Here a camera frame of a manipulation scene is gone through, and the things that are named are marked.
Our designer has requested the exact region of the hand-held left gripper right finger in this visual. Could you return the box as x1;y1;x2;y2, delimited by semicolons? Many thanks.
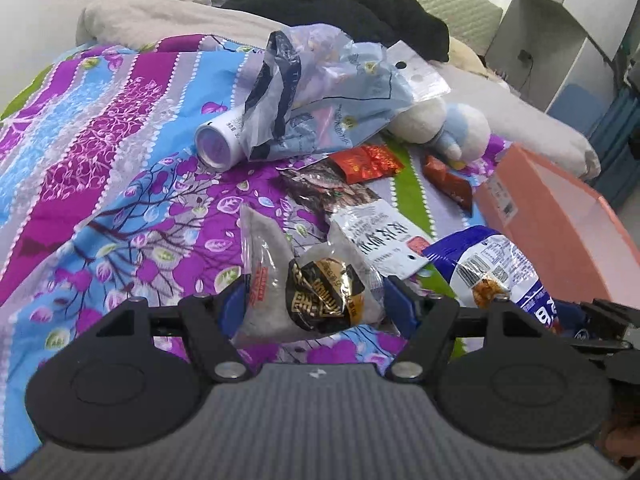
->
382;275;546;383

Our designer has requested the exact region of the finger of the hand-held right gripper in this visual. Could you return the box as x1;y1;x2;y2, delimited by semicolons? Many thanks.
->
567;299;640;361

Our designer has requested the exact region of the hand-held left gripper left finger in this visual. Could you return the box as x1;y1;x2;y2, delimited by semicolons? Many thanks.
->
92;277;253;383

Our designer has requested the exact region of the clear white label snack packet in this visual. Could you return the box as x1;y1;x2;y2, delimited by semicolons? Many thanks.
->
327;199;433;278

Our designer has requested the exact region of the clear black gold label packet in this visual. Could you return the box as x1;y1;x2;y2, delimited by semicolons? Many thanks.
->
239;204;387;348

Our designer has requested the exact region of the blue snack packet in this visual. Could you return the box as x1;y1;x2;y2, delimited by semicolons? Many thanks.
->
422;225;563;336

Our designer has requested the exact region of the pink cardboard box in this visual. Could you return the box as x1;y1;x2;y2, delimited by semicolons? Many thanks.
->
472;142;640;308

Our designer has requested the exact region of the dark red snack packet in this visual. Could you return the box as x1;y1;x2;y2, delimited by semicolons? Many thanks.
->
422;154;475;213

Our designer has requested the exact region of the red crinkly snack packet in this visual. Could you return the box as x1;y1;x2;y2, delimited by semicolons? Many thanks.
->
327;144;406;185

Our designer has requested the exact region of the white tube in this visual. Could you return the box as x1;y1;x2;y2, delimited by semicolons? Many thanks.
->
194;110;251;171

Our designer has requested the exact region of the blue curtain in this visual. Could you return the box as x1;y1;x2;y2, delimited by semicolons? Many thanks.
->
585;85;640;211

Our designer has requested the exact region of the white and blue plush toy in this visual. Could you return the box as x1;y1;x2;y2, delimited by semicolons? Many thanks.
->
382;95;493;166

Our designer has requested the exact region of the purple floral bed sheet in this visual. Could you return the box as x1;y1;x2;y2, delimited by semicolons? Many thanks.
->
0;32;516;461

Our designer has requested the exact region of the blue padded board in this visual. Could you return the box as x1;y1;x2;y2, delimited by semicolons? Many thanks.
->
547;82;608;133

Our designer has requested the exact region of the clear blue plastic bag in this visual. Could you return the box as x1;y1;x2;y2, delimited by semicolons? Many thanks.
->
242;22;451;161

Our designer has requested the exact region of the beige pillow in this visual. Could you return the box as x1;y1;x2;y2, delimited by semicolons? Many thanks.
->
447;37;506;83

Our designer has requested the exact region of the black jacket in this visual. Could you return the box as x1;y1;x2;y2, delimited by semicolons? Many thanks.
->
220;0;451;63

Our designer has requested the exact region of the grey duvet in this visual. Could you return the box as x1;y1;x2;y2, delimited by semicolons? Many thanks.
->
75;0;601;181

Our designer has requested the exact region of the grey wardrobe cabinet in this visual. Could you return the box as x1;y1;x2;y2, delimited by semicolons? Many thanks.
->
500;0;640;111

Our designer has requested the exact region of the cream quilted headboard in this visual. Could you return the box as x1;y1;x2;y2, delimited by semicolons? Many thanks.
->
320;0;503;56

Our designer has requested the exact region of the black power cable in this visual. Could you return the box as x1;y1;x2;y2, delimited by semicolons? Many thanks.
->
520;60;537;97

